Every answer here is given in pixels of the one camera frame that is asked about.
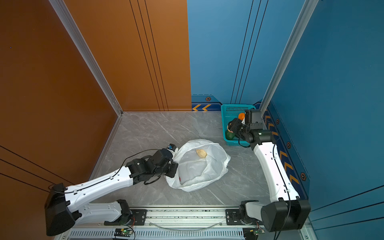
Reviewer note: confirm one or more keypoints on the aluminium corner post right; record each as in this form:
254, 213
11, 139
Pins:
296, 34

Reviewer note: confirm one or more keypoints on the circuit board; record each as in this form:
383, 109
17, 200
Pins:
252, 233
124, 234

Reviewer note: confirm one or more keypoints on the left circuit board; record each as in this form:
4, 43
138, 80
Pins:
124, 234

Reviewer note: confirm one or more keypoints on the aluminium front rail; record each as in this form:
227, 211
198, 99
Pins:
183, 223

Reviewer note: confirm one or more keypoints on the dark green avocado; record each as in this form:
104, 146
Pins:
230, 136

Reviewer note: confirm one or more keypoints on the white plastic bag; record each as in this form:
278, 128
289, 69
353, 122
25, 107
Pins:
194, 173

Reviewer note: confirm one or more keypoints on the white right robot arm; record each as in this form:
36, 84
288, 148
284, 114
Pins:
286, 211

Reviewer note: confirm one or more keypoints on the aluminium corner post left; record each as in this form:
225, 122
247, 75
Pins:
74, 32

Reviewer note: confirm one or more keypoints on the aluminium corner post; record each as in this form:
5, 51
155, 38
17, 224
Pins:
296, 34
74, 32

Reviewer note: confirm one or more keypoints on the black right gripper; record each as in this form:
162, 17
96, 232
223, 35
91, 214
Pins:
233, 126

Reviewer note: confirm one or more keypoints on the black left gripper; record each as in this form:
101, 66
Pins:
174, 168

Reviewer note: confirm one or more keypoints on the right circuit board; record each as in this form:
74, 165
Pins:
252, 233

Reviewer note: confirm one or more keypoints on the teal plastic basket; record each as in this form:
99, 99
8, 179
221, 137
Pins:
228, 113

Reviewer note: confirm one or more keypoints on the orange fruit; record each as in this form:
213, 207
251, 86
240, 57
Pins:
241, 116

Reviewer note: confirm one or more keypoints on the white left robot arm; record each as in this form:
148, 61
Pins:
67, 206

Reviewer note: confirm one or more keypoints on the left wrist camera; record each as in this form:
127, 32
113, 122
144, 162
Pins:
173, 148

